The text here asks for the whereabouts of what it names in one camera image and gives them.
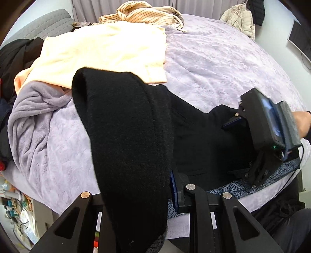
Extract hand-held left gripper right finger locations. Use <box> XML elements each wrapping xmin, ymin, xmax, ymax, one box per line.
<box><xmin>168</xmin><ymin>169</ymin><xmax>285</xmax><ymax>253</ymax></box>

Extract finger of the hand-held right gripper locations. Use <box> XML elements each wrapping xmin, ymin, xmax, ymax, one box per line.
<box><xmin>222</xmin><ymin>105</ymin><xmax>248</xmax><ymax>130</ymax></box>
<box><xmin>227</xmin><ymin>148</ymin><xmax>276</xmax><ymax>190</ymax></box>

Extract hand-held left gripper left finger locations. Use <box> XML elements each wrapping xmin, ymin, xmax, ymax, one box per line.
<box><xmin>29</xmin><ymin>191</ymin><xmax>119</xmax><ymax>253</ymax></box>

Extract black pants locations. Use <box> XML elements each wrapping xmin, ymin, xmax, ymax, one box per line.
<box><xmin>72</xmin><ymin>68</ymin><xmax>302</xmax><ymax>253</ymax></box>

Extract person's right hand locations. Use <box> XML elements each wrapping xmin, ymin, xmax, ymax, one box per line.
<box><xmin>293</xmin><ymin>111</ymin><xmax>311</xmax><ymax>140</ymax></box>

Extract lavender bed cover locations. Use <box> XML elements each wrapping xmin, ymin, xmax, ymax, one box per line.
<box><xmin>0</xmin><ymin>13</ymin><xmax>307</xmax><ymax>219</ymax></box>

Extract cluttered bedside shelf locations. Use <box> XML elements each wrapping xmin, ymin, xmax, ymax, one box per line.
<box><xmin>0</xmin><ymin>175</ymin><xmax>42</xmax><ymax>246</ymax></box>

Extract person's dark trousers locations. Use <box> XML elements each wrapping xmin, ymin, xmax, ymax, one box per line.
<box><xmin>253</xmin><ymin>170</ymin><xmax>311</xmax><ymax>253</ymax></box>

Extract beige puffer jacket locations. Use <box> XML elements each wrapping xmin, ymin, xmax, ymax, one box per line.
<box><xmin>220</xmin><ymin>4</ymin><xmax>255</xmax><ymax>40</ymax></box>

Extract lavender fleece blanket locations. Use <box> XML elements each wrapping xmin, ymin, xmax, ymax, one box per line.
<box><xmin>7</xmin><ymin>80</ymin><xmax>78</xmax><ymax>171</ymax></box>

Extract black puffer jacket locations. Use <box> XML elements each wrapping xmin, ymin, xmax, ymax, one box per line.
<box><xmin>246</xmin><ymin>0</ymin><xmax>266</xmax><ymax>26</ymax></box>

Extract pale pleated curtains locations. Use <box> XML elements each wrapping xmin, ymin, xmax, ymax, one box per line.
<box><xmin>72</xmin><ymin>0</ymin><xmax>246</xmax><ymax>22</ymax></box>

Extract beige striped shirt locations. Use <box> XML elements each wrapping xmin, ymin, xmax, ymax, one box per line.
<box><xmin>98</xmin><ymin>1</ymin><xmax>187</xmax><ymax>33</ymax></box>

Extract cream towel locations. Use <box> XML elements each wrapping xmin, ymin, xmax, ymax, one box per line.
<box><xmin>14</xmin><ymin>22</ymin><xmax>168</xmax><ymax>95</ymax></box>

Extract black clothing heap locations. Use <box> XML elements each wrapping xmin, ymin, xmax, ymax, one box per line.
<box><xmin>0</xmin><ymin>36</ymin><xmax>46</xmax><ymax>160</ymax></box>

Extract grey quilted headboard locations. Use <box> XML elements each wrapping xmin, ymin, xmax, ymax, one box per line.
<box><xmin>7</xmin><ymin>9</ymin><xmax>74</xmax><ymax>48</ymax></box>

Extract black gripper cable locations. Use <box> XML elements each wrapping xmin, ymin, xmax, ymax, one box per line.
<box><xmin>277</xmin><ymin>143</ymin><xmax>305</xmax><ymax>195</ymax></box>

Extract black monitor cable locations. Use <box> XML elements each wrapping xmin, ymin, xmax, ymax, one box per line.
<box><xmin>300</xmin><ymin>52</ymin><xmax>311</xmax><ymax>71</ymax></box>

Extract wall monitor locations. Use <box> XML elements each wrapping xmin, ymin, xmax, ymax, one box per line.
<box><xmin>287</xmin><ymin>19</ymin><xmax>311</xmax><ymax>61</ymax></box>

